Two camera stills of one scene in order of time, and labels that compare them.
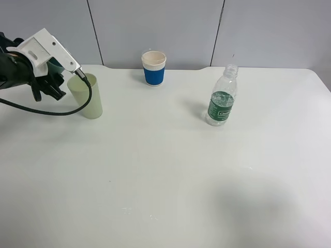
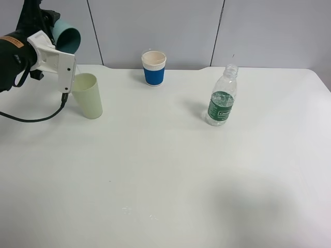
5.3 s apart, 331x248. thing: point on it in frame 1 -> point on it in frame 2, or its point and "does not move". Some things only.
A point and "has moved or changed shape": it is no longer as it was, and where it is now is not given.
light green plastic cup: x=79 y=89 does not move
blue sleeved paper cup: x=153 y=63 does not move
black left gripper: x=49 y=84 -> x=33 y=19
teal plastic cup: x=54 y=67 has moved or changed shape
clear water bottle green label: x=223 y=97 does not move
